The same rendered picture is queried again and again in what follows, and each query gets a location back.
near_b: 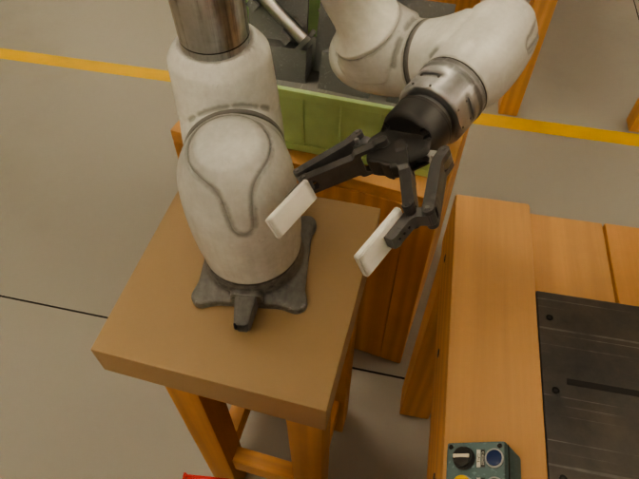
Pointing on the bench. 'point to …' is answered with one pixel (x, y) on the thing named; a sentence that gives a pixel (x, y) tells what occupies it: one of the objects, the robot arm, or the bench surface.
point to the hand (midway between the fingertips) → (319, 239)
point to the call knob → (462, 457)
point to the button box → (511, 462)
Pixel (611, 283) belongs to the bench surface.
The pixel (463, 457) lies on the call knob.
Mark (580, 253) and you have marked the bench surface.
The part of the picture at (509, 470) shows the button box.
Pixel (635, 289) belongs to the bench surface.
